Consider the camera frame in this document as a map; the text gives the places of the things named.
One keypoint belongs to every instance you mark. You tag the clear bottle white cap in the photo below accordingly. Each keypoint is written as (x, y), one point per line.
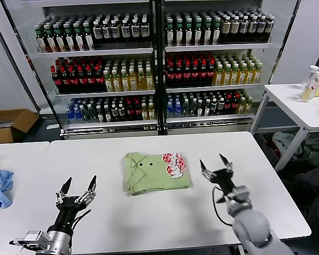
(312, 69)

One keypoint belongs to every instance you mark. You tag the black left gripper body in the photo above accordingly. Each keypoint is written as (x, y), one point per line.
(67, 215)

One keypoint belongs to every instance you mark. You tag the pale green clothes pile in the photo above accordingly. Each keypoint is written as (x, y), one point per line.
(315, 154)

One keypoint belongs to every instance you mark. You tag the dark bottle beige label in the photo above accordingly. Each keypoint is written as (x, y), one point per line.
(235, 28)
(226, 29)

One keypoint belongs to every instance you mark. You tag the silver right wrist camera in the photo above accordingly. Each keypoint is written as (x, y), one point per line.
(242, 194)

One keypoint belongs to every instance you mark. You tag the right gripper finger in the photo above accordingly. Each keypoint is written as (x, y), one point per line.
(226, 162)
(204, 168)

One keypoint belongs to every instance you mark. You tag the white crumpled cloth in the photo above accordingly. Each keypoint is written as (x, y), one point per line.
(283, 143)

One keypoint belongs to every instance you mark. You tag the cola bottle red cap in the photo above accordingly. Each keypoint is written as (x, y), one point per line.
(90, 80)
(82, 80)
(211, 74)
(170, 75)
(178, 75)
(55, 81)
(99, 79)
(195, 75)
(203, 75)
(64, 81)
(186, 75)
(73, 81)

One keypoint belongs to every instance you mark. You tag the yellow juice bottle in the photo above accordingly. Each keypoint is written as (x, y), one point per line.
(242, 76)
(116, 83)
(124, 83)
(226, 77)
(149, 81)
(249, 76)
(258, 75)
(218, 77)
(234, 77)
(132, 82)
(108, 83)
(141, 81)

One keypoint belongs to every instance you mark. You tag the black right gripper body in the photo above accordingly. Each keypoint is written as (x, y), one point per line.
(224, 180)

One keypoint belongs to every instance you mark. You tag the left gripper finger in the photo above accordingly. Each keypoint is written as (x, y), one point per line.
(66, 187)
(92, 186)

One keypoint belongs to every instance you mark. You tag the light green polo shirt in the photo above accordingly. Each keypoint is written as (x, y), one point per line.
(149, 178)

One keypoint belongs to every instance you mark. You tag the crumpled light blue cloth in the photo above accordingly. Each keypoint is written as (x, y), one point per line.
(0, 186)

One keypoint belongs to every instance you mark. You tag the white side table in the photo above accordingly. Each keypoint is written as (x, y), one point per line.
(289, 98)

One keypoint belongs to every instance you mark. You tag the white floor sticker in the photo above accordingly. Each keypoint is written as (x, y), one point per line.
(52, 127)

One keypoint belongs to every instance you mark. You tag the glass drinks display cabinet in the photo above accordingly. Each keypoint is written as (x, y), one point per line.
(218, 47)
(95, 51)

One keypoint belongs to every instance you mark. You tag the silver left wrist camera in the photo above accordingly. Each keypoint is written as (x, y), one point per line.
(37, 239)

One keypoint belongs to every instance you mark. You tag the dark garment pile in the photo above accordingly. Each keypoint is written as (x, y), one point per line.
(308, 191)

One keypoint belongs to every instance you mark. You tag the dark bottle blue white label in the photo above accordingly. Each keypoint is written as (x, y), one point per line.
(125, 31)
(106, 32)
(135, 30)
(144, 30)
(243, 28)
(115, 32)
(261, 27)
(252, 27)
(269, 27)
(97, 33)

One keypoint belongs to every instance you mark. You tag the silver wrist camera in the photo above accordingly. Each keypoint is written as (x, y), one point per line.
(37, 239)
(242, 194)

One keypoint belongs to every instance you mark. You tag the open brown cardboard box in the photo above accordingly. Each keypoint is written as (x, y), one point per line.
(24, 119)

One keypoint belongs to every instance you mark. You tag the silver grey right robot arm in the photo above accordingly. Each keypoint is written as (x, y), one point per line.
(252, 225)

